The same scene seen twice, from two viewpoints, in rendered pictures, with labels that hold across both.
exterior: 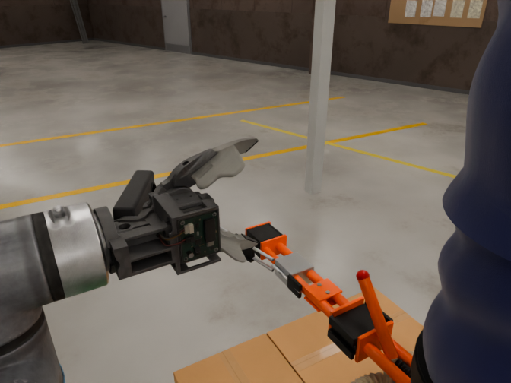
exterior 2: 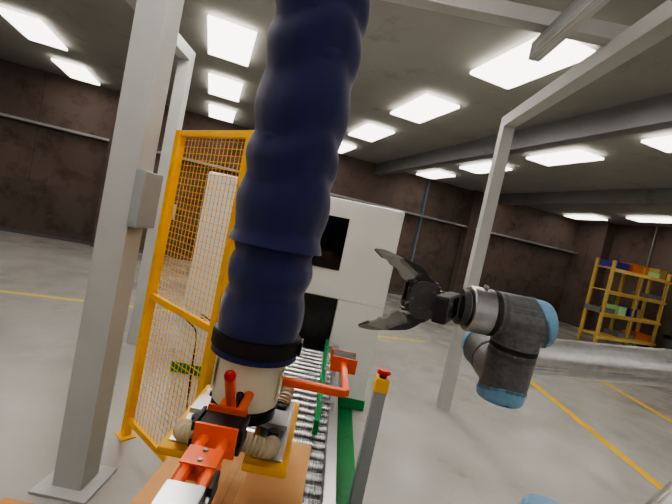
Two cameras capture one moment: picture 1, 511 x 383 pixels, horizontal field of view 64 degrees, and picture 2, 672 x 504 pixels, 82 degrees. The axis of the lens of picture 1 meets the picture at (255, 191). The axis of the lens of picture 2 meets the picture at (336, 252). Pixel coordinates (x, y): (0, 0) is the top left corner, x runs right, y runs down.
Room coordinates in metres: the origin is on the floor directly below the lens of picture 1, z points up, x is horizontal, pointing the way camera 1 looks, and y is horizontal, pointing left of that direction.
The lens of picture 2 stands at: (1.15, 0.30, 1.67)
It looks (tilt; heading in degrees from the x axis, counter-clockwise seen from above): 3 degrees down; 209
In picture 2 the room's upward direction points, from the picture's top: 12 degrees clockwise
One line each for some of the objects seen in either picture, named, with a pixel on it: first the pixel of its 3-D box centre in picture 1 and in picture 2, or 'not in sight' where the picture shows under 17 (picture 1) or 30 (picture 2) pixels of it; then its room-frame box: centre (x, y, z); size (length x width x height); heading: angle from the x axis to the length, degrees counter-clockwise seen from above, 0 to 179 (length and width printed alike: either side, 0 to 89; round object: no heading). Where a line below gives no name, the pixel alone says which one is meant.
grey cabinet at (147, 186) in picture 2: not in sight; (146, 200); (-0.14, -1.64, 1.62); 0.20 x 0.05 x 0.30; 29
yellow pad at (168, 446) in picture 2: not in sight; (205, 411); (0.41, -0.41, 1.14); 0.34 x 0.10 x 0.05; 30
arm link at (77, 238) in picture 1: (79, 245); (475, 307); (0.35, 0.18, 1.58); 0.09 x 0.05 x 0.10; 30
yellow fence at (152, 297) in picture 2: not in sight; (181, 301); (-0.46, -1.60, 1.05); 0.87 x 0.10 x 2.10; 81
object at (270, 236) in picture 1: (265, 239); not in sight; (0.89, -0.03, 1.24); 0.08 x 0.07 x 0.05; 30
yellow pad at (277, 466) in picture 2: not in sight; (276, 425); (0.32, -0.24, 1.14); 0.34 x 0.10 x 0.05; 30
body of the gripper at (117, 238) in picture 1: (160, 229); (433, 300); (0.39, 0.11, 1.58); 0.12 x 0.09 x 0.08; 120
